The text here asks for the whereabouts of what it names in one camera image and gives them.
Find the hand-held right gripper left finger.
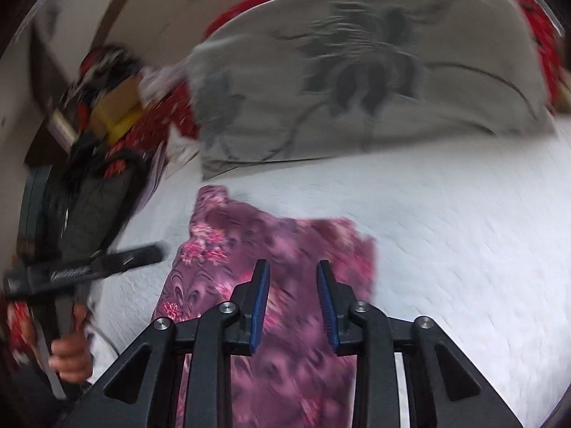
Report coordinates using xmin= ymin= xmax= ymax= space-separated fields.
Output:
xmin=57 ymin=259 xmax=271 ymax=428

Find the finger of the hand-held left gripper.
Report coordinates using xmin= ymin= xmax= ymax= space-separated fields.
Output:
xmin=96 ymin=241 xmax=164 ymax=276

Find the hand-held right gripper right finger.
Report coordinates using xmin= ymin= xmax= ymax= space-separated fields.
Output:
xmin=316 ymin=259 xmax=524 ymax=428

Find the purple floral garment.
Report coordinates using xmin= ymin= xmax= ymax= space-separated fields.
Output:
xmin=151 ymin=184 xmax=378 ymax=428

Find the person's left hand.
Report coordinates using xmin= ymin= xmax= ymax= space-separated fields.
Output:
xmin=49 ymin=305 xmax=94 ymax=383

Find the dark grey quilted bag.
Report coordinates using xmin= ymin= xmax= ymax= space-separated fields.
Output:
xmin=66 ymin=149 xmax=149 ymax=260

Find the yellow box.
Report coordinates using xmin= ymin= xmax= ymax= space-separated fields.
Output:
xmin=106 ymin=106 xmax=144 ymax=140

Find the white quilted bedspread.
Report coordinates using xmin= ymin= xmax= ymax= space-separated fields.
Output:
xmin=82 ymin=136 xmax=571 ymax=428

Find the cardboard box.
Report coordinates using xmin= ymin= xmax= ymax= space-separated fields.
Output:
xmin=91 ymin=75 xmax=140 ymax=122

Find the white crumpled cloth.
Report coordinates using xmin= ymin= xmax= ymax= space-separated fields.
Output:
xmin=137 ymin=66 xmax=190 ymax=100

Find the dark patterned cloth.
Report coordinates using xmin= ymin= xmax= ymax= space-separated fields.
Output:
xmin=57 ymin=45 xmax=140 ymax=114

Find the grey floral print pillow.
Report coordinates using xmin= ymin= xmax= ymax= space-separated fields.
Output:
xmin=185 ymin=0 xmax=556 ymax=180

